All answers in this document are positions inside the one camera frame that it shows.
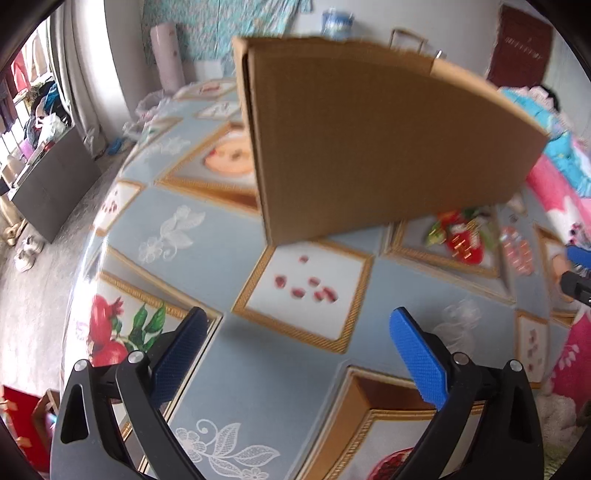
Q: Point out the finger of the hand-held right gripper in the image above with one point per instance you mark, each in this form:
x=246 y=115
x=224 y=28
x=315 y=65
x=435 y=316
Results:
x=581 y=258
x=577 y=286

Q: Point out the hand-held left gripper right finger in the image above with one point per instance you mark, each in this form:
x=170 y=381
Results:
x=420 y=360

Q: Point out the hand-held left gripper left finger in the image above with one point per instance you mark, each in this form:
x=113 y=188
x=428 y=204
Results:
x=178 y=355

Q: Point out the brown cardboard box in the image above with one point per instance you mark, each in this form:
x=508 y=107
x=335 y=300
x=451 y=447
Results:
x=369 y=138

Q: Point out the pink floral blanket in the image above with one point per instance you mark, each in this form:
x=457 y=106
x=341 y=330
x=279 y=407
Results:
x=561 y=198

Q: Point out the fruit printed tablecloth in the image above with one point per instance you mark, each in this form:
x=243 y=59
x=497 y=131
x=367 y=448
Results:
x=258 y=369

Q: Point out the light blue garment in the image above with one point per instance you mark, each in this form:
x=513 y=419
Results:
x=561 y=147

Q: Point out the fuzzy green white robe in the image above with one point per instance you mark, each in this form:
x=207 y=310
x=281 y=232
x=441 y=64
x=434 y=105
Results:
x=561 y=415

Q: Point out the red box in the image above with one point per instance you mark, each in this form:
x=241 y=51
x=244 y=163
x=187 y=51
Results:
x=21 y=424

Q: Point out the white shoes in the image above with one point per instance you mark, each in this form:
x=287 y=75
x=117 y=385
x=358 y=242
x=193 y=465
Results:
x=27 y=256

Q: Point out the beige slippers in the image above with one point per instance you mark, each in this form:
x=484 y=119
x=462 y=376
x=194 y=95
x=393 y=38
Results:
x=16 y=233

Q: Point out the grey cabinet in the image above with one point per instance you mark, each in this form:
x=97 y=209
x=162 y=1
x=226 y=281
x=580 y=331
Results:
x=55 y=184

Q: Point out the dark red wooden door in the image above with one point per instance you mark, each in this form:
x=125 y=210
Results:
x=517 y=50

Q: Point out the blue slipper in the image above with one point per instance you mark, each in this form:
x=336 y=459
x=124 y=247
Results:
x=115 y=145

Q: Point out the pile of clothes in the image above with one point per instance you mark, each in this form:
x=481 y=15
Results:
x=48 y=115

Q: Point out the pale grey curtain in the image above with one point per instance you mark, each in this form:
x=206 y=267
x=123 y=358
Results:
x=87 y=69

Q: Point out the pale pink paper roll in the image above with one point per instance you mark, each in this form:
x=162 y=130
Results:
x=167 y=55

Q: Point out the hanging pink coat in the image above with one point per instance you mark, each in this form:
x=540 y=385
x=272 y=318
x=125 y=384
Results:
x=21 y=69

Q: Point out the teal floral cloth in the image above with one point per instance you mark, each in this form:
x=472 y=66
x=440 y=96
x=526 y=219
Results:
x=221 y=27

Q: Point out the blue water bottle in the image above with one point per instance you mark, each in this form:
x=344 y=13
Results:
x=337 y=23

